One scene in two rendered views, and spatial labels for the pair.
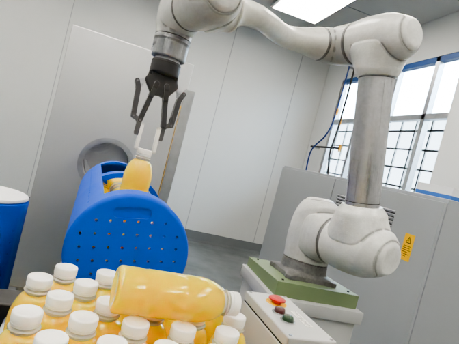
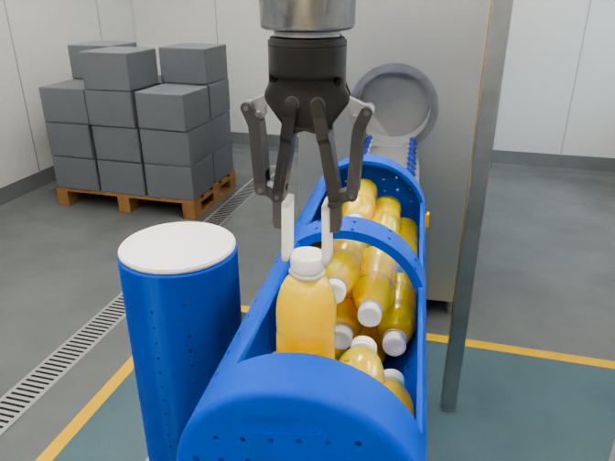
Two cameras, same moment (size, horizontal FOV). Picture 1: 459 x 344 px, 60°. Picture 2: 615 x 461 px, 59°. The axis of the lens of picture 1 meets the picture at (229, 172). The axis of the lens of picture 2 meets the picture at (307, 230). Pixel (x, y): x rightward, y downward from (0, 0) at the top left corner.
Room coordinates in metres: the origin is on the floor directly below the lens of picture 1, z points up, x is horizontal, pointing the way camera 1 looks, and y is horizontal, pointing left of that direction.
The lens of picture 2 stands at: (0.53, -0.06, 1.61)
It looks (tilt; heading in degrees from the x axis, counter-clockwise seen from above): 24 degrees down; 31
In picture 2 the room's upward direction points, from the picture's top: straight up
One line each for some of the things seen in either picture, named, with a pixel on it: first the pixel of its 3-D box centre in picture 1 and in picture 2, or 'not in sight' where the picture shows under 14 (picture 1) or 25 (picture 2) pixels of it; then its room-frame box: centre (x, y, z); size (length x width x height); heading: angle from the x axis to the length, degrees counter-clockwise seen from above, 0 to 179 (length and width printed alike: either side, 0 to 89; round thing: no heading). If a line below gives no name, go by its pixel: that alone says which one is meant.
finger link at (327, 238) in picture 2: (156, 140); (327, 230); (1.01, 0.20, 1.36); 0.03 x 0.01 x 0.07; 19
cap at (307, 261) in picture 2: (143, 152); (307, 260); (1.00, 0.22, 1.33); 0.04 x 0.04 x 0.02
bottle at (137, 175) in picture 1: (134, 190); (306, 336); (1.00, 0.22, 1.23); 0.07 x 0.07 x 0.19
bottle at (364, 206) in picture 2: (116, 183); (359, 205); (1.58, 0.43, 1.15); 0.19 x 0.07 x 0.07; 20
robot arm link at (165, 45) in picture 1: (169, 50); (307, 2); (1.00, 0.22, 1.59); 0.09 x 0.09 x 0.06
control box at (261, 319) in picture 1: (281, 337); not in sight; (0.76, -0.18, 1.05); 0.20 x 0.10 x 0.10; 20
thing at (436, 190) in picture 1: (440, 192); not in sight; (2.29, -1.21, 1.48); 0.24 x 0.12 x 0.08; 23
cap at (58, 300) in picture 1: (59, 300); not in sight; (0.59, 0.20, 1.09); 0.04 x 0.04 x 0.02
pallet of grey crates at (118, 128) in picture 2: not in sight; (143, 124); (3.60, 3.29, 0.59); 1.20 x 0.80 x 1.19; 105
